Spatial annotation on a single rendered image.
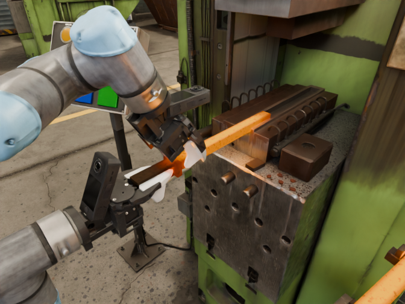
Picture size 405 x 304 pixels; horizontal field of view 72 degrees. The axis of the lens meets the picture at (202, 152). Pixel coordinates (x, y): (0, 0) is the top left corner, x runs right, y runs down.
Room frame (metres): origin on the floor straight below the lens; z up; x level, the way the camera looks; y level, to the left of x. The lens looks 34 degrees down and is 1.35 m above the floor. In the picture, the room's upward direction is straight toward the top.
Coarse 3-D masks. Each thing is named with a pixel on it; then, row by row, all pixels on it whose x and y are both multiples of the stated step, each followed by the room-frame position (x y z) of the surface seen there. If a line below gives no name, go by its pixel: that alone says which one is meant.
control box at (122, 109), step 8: (56, 24) 1.04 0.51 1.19; (64, 24) 1.03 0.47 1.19; (72, 24) 1.02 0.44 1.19; (56, 32) 1.03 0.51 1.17; (136, 32) 0.93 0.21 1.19; (144, 32) 0.97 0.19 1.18; (56, 40) 1.01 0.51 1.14; (144, 40) 0.96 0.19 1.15; (56, 48) 1.00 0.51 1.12; (144, 48) 0.96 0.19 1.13; (96, 96) 0.87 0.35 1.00; (72, 104) 0.88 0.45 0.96; (80, 104) 0.87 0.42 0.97; (88, 104) 0.86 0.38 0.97; (96, 104) 0.85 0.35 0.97; (120, 104) 0.83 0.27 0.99; (112, 112) 0.83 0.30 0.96; (120, 112) 0.82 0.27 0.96; (128, 112) 0.83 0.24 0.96
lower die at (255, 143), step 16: (272, 96) 0.89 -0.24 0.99; (288, 96) 0.89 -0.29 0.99; (320, 96) 0.88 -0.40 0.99; (336, 96) 0.89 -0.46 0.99; (224, 112) 0.78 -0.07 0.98; (240, 112) 0.76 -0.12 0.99; (256, 112) 0.76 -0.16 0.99; (288, 112) 0.76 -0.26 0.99; (320, 112) 0.81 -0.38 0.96; (224, 128) 0.71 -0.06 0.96; (256, 128) 0.64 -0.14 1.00; (272, 128) 0.66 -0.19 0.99; (240, 144) 0.66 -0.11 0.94; (256, 144) 0.63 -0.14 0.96; (272, 144) 0.62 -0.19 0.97
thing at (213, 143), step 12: (252, 120) 0.67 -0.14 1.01; (264, 120) 0.69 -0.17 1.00; (228, 132) 0.60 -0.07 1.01; (240, 132) 0.62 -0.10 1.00; (216, 144) 0.55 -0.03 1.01; (180, 156) 0.50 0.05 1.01; (156, 168) 0.45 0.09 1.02; (168, 168) 0.45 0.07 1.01; (180, 168) 0.46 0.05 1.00; (132, 180) 0.41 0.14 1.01; (144, 180) 0.41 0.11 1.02
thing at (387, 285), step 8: (400, 264) 0.28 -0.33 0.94; (392, 272) 0.26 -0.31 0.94; (400, 272) 0.26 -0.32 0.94; (384, 280) 0.25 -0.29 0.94; (392, 280) 0.25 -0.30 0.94; (400, 280) 0.25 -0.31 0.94; (376, 288) 0.24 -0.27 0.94; (384, 288) 0.24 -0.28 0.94; (392, 288) 0.24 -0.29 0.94; (400, 288) 0.24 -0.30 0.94; (368, 296) 0.23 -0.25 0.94; (376, 296) 0.23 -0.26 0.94; (384, 296) 0.23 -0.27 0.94; (392, 296) 0.23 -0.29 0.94
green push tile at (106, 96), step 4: (104, 88) 0.87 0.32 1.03; (108, 88) 0.86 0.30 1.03; (100, 92) 0.86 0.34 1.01; (104, 92) 0.86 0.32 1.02; (108, 92) 0.85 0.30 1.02; (112, 92) 0.85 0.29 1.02; (100, 96) 0.86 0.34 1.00; (104, 96) 0.85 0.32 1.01; (108, 96) 0.85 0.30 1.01; (112, 96) 0.84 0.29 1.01; (116, 96) 0.84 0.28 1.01; (100, 100) 0.85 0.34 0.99; (104, 100) 0.85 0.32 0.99; (108, 100) 0.84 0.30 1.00; (112, 100) 0.84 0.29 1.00; (116, 100) 0.83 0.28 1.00; (100, 104) 0.84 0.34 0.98; (104, 104) 0.84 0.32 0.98; (108, 104) 0.83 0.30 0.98; (112, 104) 0.83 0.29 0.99; (116, 104) 0.83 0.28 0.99
